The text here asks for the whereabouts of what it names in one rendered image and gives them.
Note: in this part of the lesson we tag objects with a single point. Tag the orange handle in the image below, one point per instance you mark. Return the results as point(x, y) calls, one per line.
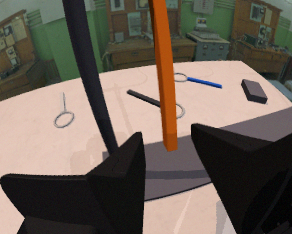
point(164, 64)

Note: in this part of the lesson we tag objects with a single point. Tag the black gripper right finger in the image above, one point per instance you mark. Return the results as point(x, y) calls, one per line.
point(249, 174)

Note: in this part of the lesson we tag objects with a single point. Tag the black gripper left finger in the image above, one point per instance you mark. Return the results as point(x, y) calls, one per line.
point(110, 197)

